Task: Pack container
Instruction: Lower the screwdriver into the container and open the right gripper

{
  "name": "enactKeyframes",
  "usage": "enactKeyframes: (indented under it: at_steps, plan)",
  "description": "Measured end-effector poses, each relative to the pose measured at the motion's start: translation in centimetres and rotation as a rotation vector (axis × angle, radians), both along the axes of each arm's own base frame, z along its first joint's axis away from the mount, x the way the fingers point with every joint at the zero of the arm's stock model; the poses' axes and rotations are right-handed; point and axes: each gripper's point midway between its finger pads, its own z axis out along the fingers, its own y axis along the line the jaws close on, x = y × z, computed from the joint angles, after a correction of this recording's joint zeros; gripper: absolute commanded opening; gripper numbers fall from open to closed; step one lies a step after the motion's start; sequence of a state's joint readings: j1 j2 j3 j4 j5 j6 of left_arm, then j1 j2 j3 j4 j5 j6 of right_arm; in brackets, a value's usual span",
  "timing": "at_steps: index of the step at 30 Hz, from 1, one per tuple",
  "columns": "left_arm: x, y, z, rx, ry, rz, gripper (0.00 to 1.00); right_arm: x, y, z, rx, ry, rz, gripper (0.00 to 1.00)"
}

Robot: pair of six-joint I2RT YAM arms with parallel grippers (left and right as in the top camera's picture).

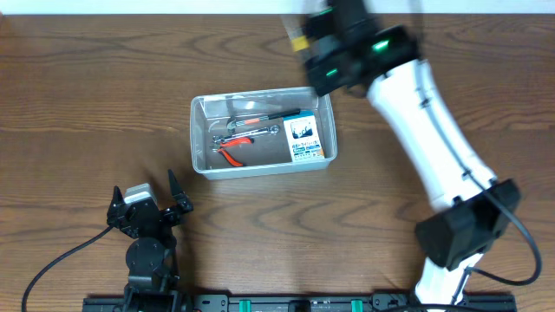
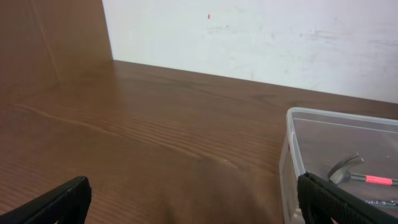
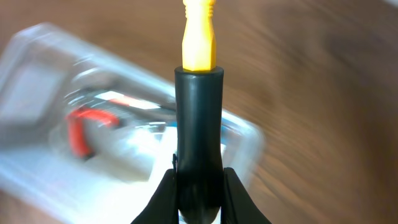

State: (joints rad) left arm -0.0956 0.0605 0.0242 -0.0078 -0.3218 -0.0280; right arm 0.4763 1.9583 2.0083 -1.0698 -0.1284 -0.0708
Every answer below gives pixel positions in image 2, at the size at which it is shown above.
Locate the silver ring wrench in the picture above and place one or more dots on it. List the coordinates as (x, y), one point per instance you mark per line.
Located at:
(382, 203)

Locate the clear plastic container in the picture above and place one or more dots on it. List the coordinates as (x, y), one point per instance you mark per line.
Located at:
(317, 140)

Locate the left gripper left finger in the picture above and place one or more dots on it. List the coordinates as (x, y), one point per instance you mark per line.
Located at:
(67, 203)

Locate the small black hammer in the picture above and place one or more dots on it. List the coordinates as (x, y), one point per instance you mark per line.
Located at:
(341, 173)

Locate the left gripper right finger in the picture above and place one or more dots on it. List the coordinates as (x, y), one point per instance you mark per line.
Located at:
(323, 202)

